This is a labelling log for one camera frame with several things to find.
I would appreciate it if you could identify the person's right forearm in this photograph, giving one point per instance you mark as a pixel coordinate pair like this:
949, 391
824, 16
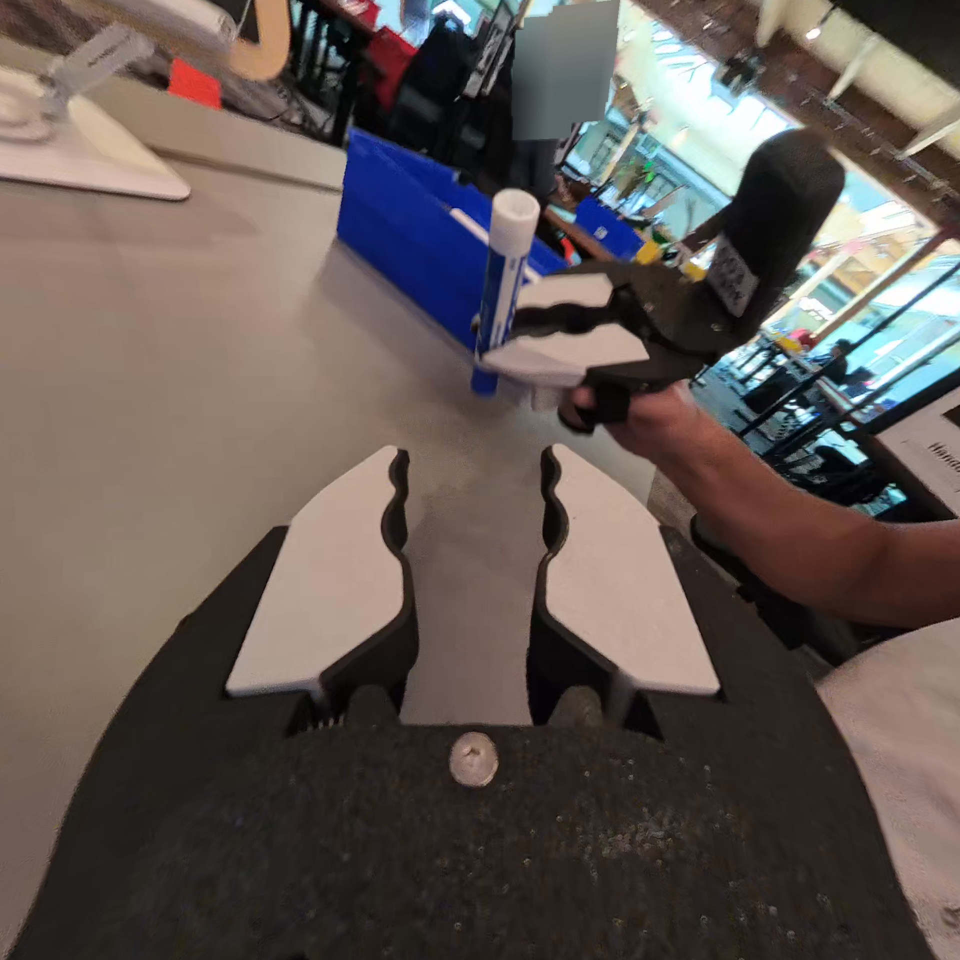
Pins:
810, 540

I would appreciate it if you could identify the blue and white tube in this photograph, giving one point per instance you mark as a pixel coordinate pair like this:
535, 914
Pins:
506, 255

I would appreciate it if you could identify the orange traffic cone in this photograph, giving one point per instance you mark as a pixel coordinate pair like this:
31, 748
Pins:
195, 86

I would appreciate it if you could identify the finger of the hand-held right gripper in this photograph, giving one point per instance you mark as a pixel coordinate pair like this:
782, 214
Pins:
562, 292
570, 352

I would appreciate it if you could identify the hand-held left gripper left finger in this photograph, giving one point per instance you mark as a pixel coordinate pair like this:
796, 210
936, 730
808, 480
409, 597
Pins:
322, 600

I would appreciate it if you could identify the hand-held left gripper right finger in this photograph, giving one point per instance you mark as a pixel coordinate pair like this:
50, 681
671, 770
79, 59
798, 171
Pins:
626, 600

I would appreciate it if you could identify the person's right hand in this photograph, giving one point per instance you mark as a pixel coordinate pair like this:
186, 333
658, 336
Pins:
660, 420

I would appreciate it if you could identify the blue plastic bin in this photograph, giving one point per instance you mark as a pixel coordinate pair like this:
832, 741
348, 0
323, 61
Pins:
607, 229
405, 225

